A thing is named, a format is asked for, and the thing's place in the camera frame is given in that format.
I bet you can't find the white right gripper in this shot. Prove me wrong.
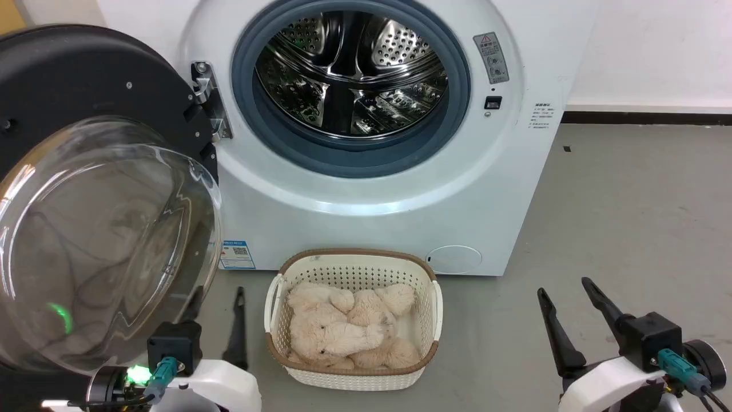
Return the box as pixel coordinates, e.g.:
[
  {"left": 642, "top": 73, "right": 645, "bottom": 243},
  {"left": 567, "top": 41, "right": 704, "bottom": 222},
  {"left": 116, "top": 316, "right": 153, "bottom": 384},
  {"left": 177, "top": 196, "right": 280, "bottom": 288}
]
[{"left": 536, "top": 277, "right": 728, "bottom": 412}]

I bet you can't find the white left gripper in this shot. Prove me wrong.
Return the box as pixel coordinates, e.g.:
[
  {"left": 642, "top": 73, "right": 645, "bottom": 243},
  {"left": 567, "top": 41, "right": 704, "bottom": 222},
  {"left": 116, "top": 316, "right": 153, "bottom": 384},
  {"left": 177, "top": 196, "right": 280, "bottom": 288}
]
[{"left": 86, "top": 285, "right": 262, "bottom": 412}]

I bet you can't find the black washer door glass bowl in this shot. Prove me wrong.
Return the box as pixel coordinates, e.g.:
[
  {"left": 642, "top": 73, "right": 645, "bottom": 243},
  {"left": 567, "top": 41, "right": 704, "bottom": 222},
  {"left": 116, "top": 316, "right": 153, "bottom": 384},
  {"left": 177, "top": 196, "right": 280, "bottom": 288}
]
[{"left": 0, "top": 24, "right": 224, "bottom": 375}]

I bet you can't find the white front-load washing machine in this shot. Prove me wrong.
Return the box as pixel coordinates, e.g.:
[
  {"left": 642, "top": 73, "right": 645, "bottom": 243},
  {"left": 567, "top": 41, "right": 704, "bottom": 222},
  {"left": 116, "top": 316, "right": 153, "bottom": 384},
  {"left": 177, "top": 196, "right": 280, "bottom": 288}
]
[{"left": 96, "top": 0, "right": 601, "bottom": 278}]

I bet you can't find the metal washer door hinge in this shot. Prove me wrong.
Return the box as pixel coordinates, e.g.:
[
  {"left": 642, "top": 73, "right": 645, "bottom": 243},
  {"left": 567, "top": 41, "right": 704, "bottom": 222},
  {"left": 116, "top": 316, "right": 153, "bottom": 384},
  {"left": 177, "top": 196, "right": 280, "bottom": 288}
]
[{"left": 190, "top": 60, "right": 233, "bottom": 141}]

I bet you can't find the blue white energy label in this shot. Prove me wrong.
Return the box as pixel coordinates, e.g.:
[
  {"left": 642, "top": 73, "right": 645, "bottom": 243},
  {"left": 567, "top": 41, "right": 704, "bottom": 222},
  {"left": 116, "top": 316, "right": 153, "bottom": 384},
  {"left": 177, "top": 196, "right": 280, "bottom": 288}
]
[{"left": 220, "top": 240, "right": 256, "bottom": 271}]

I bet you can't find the beige plush toy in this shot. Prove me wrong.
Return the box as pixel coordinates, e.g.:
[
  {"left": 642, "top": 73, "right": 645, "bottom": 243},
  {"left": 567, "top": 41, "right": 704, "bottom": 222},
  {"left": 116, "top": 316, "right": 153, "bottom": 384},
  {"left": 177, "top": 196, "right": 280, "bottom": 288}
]
[{"left": 285, "top": 282, "right": 423, "bottom": 370}]

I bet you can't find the round white filter cover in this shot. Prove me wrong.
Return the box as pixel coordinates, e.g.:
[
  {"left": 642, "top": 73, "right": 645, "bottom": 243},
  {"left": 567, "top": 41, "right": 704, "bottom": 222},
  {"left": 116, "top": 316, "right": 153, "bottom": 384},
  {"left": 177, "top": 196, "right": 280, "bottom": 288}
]
[{"left": 426, "top": 245, "right": 483, "bottom": 275}]

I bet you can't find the white laundry basket brown rim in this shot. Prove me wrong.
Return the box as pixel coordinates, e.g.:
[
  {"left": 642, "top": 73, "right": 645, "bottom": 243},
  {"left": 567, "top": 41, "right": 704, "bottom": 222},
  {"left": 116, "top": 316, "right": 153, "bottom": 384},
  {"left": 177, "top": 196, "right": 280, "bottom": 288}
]
[{"left": 264, "top": 248, "right": 444, "bottom": 392}]

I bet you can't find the grey warning sticker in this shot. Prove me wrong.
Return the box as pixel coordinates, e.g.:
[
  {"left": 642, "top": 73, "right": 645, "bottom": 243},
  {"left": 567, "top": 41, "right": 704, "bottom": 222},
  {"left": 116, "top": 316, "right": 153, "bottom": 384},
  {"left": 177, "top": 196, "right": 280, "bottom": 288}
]
[{"left": 473, "top": 31, "right": 510, "bottom": 85}]

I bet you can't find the stainless steel washer drum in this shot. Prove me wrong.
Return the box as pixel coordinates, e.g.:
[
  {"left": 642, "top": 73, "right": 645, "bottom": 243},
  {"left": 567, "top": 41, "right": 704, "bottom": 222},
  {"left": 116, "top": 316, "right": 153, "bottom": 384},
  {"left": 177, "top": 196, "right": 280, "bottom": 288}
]
[{"left": 254, "top": 10, "right": 450, "bottom": 138}]

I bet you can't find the teal plug left gripper cable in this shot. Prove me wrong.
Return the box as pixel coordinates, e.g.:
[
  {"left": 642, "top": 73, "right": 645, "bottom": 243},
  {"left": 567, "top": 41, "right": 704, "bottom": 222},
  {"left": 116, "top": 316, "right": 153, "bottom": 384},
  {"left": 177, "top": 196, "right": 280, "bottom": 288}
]
[{"left": 142, "top": 355, "right": 180, "bottom": 406}]

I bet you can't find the teal plug gripper cable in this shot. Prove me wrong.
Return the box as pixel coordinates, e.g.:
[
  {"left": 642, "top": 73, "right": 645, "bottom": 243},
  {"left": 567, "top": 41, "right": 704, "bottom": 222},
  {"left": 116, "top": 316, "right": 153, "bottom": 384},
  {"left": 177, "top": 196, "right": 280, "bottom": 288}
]
[
  {"left": 142, "top": 355, "right": 180, "bottom": 406},
  {"left": 657, "top": 348, "right": 732, "bottom": 412}
]

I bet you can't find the teal plug right gripper cable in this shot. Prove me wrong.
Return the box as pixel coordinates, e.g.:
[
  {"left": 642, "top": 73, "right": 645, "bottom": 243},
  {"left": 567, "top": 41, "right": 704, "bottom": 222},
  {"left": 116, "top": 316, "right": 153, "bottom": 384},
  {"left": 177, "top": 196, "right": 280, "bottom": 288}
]
[{"left": 657, "top": 348, "right": 732, "bottom": 412}]

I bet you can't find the black wall baseboard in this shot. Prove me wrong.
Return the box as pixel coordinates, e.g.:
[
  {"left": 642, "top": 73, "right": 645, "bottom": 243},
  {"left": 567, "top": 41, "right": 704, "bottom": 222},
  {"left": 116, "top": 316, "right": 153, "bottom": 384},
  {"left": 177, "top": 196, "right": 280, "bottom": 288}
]
[{"left": 561, "top": 111, "right": 732, "bottom": 126}]

